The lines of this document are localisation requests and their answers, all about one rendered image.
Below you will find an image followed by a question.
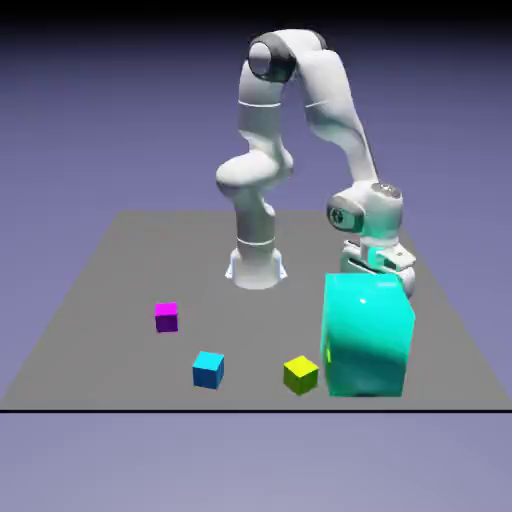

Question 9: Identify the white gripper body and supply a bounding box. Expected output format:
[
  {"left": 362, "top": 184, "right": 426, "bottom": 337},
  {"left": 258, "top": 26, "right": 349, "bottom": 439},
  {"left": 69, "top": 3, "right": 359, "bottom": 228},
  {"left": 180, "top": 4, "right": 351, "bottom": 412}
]
[{"left": 339, "top": 242, "right": 417, "bottom": 300}]

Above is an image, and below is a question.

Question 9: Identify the small yellow cube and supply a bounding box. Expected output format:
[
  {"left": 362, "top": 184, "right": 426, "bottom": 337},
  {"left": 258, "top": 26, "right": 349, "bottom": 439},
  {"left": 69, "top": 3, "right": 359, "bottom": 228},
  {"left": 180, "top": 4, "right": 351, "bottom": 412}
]
[{"left": 282, "top": 354, "right": 320, "bottom": 396}]

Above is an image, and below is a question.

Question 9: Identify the small blue cube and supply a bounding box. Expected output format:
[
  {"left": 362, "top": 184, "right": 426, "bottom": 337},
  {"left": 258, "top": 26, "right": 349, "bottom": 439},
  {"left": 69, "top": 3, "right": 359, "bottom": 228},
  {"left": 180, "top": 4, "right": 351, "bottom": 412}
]
[{"left": 191, "top": 350, "right": 226, "bottom": 390}]

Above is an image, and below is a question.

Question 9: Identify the small magenta cube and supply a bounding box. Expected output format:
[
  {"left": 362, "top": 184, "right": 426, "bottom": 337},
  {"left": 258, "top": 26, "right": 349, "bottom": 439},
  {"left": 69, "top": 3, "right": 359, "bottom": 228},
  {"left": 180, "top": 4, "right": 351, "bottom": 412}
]
[{"left": 154, "top": 301, "right": 180, "bottom": 334}]

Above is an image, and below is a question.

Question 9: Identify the large cyan box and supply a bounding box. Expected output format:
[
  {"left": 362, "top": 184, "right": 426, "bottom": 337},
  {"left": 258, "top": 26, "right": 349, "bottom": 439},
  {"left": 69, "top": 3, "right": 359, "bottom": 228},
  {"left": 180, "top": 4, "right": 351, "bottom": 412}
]
[{"left": 319, "top": 272, "right": 417, "bottom": 399}]

